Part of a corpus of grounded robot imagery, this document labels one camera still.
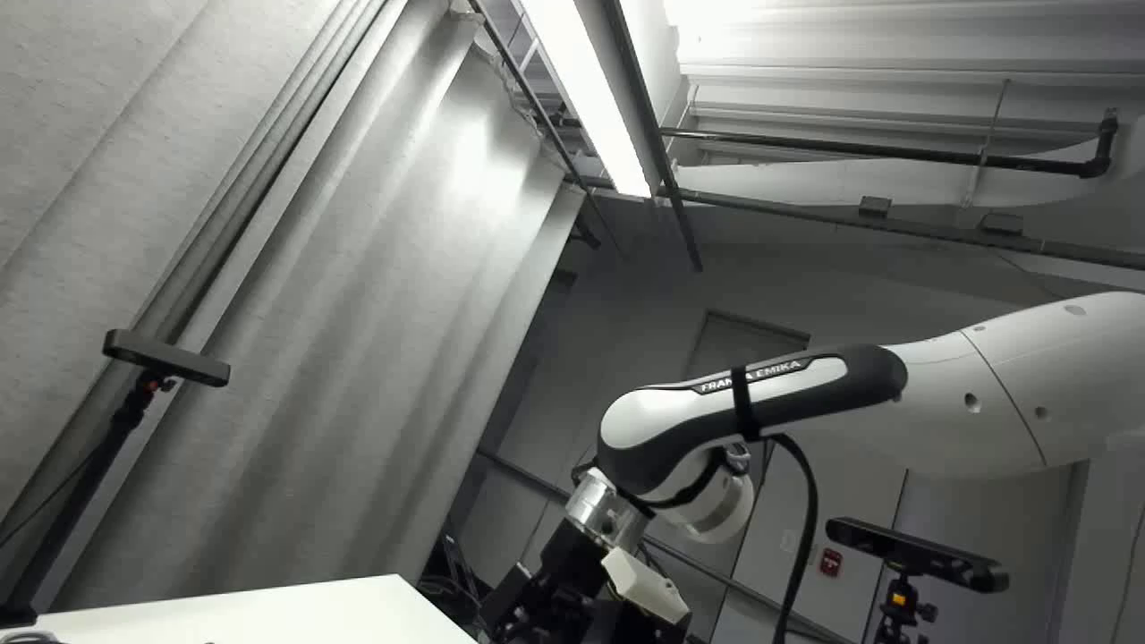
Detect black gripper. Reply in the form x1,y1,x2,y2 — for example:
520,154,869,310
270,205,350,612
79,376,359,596
478,525,673,644

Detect black tripod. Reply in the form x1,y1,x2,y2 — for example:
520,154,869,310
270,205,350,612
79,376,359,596
873,577,945,644

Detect grey curtain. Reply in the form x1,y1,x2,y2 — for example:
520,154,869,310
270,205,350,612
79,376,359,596
0,0,591,617

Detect grey ceiling conduit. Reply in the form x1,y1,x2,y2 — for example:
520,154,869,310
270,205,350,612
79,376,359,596
648,180,1145,274

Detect long ceiling light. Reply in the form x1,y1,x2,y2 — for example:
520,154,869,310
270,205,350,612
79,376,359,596
509,0,659,200

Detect black ceiling pipe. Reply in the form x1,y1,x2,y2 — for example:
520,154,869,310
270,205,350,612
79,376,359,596
659,112,1128,181

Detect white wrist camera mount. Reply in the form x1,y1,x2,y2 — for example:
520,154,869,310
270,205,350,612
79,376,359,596
596,543,695,626

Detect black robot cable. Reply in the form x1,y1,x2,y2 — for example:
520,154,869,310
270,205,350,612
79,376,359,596
764,433,827,644

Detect black strap on arm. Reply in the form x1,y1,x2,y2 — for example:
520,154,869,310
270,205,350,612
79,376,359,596
727,361,770,442

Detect black camera on tripod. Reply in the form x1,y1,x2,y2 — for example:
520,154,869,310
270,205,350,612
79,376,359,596
821,514,1012,596

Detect black bar camera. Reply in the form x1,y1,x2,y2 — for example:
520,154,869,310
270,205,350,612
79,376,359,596
99,326,232,390

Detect black pole camera stand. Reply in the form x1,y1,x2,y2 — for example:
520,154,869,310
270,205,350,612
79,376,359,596
0,367,177,628

